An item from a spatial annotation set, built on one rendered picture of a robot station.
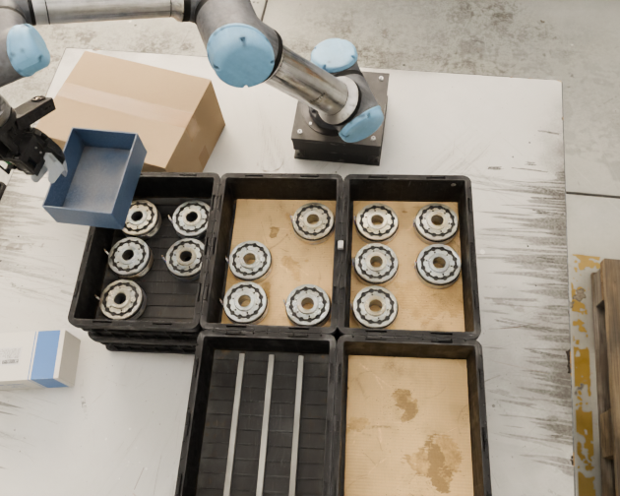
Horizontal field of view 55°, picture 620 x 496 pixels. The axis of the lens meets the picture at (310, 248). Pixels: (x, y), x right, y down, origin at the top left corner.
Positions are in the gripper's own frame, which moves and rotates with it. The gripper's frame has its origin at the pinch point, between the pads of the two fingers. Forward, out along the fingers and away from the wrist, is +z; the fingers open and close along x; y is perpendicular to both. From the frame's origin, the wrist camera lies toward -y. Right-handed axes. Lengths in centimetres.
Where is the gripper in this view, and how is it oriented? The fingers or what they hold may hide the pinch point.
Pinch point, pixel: (61, 169)
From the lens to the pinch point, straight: 138.3
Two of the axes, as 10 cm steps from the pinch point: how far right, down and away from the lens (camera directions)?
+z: 2.1, 4.5, 8.7
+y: -1.8, 8.9, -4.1
